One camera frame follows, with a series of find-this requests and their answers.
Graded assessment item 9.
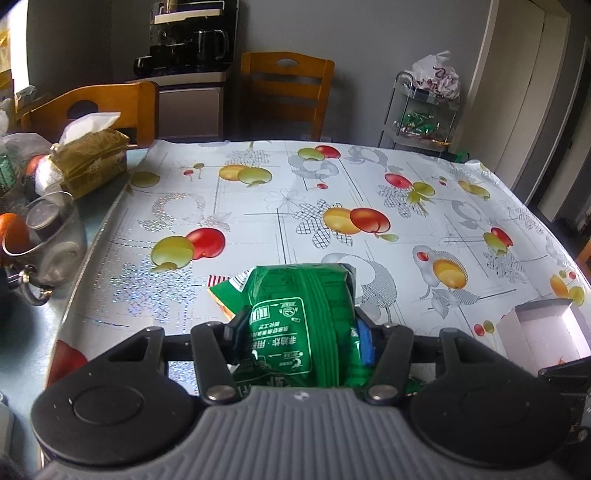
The green labelled bottle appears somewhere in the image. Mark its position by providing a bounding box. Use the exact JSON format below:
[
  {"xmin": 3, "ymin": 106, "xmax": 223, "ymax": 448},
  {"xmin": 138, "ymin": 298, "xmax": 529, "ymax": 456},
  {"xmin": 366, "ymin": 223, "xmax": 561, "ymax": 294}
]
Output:
[{"xmin": 0, "ymin": 143, "xmax": 14, "ymax": 195}]

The clear plastic bag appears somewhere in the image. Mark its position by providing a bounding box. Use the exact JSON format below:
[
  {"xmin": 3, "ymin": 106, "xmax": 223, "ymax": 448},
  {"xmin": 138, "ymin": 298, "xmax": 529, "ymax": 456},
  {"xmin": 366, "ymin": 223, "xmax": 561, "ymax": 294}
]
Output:
[{"xmin": 0, "ymin": 131, "xmax": 63, "ymax": 197}]

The grey white cabinet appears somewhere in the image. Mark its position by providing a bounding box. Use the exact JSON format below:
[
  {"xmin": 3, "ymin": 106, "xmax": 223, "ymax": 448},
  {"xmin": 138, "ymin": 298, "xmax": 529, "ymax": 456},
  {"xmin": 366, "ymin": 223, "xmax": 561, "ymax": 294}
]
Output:
[{"xmin": 154, "ymin": 65, "xmax": 234, "ymax": 141}]

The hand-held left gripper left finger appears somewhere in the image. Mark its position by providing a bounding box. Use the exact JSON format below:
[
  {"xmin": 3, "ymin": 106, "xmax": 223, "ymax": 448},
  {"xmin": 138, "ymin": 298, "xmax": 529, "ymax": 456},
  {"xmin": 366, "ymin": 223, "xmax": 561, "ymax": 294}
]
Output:
[{"xmin": 108, "ymin": 305, "xmax": 252, "ymax": 407}]

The white door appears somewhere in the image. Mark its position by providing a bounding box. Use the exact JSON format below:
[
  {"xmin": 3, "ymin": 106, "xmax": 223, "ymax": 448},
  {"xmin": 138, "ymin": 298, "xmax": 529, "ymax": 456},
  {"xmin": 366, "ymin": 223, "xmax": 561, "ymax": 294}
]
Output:
[{"xmin": 466, "ymin": 0, "xmax": 591, "ymax": 208}]

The black coffee machine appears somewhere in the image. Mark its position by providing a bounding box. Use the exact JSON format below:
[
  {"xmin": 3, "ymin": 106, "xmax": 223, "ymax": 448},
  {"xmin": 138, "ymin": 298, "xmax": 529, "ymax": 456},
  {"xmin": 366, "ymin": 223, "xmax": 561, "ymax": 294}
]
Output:
[{"xmin": 134, "ymin": 0, "xmax": 241, "ymax": 79}]

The pile of green wrapped candies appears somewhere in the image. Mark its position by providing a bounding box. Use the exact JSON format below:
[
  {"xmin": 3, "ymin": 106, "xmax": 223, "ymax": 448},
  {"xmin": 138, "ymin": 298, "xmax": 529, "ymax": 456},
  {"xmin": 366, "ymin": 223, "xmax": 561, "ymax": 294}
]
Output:
[{"xmin": 392, "ymin": 111, "xmax": 451, "ymax": 144}]

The white printed plastic bag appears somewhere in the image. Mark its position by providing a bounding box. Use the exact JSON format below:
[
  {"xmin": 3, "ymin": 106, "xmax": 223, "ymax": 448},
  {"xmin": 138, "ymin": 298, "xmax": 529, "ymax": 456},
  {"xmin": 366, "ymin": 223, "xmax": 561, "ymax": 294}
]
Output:
[{"xmin": 411, "ymin": 51, "xmax": 462, "ymax": 100}]

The glass mug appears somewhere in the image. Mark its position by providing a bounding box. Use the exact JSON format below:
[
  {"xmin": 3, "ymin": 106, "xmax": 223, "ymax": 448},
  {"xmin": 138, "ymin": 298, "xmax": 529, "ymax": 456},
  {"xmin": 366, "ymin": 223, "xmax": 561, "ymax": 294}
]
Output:
[{"xmin": 2, "ymin": 191, "xmax": 88, "ymax": 305}]

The white cardboard box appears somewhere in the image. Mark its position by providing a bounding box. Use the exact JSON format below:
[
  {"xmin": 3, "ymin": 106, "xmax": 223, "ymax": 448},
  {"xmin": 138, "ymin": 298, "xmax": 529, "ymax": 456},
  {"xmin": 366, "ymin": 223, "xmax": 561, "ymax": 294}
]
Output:
[{"xmin": 496, "ymin": 298, "xmax": 591, "ymax": 377}]

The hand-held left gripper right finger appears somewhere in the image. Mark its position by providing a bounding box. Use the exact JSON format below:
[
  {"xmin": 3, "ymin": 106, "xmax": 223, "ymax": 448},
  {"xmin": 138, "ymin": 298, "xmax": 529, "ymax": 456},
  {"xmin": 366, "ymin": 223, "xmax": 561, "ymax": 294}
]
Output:
[{"xmin": 353, "ymin": 307, "xmax": 497, "ymax": 408}]

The metal wire rack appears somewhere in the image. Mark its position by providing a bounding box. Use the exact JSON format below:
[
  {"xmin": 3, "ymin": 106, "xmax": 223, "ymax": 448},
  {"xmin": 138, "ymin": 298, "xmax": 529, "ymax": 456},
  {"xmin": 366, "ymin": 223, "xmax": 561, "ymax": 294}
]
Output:
[{"xmin": 379, "ymin": 70, "xmax": 462, "ymax": 153}]

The red-orange fruit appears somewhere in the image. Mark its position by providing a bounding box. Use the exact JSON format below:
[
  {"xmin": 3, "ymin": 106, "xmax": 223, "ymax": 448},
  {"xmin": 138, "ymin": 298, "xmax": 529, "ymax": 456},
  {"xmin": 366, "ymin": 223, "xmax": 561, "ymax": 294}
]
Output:
[{"xmin": 24, "ymin": 154, "xmax": 49, "ymax": 178}]

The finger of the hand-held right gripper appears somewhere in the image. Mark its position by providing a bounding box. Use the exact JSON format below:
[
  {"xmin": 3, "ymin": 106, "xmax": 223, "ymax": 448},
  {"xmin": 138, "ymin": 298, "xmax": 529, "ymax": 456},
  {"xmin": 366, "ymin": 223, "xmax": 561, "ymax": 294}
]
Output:
[{"xmin": 538, "ymin": 355, "xmax": 591, "ymax": 393}]

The fruit printed tablecloth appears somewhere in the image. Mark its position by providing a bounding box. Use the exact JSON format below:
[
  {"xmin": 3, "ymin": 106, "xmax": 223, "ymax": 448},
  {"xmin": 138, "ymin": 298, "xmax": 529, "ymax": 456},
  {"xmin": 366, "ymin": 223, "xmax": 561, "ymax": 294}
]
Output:
[{"xmin": 46, "ymin": 140, "xmax": 591, "ymax": 398}]

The wooden slat-back chair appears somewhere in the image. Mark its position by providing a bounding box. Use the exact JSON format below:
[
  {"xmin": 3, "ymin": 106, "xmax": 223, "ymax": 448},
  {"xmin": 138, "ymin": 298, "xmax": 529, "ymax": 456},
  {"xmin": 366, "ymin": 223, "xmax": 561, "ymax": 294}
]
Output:
[{"xmin": 240, "ymin": 52, "xmax": 335, "ymax": 141}]

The green snack bag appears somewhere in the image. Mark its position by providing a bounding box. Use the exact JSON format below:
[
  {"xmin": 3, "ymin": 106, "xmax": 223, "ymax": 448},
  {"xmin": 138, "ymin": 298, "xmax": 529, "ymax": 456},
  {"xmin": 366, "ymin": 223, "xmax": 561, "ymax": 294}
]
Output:
[{"xmin": 208, "ymin": 262, "xmax": 428, "ymax": 397}]

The olive green tissue pack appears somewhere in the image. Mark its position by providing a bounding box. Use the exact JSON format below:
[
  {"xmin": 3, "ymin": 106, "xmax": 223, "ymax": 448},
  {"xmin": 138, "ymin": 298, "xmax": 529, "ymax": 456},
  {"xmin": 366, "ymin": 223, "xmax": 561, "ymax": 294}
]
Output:
[{"xmin": 50, "ymin": 112, "xmax": 130, "ymax": 199}]

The orange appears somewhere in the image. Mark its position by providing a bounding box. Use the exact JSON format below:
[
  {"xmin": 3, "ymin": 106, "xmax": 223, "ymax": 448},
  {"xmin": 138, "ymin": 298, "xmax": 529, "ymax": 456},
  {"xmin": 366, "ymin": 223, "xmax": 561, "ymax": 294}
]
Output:
[{"xmin": 0, "ymin": 212, "xmax": 31, "ymax": 257}]

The wooden chair with oval cutout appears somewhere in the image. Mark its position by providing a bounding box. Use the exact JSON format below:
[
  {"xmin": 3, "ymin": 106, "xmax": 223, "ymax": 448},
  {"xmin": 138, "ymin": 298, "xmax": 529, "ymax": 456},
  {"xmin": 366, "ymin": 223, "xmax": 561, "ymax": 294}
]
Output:
[{"xmin": 18, "ymin": 80, "xmax": 160, "ymax": 149}]

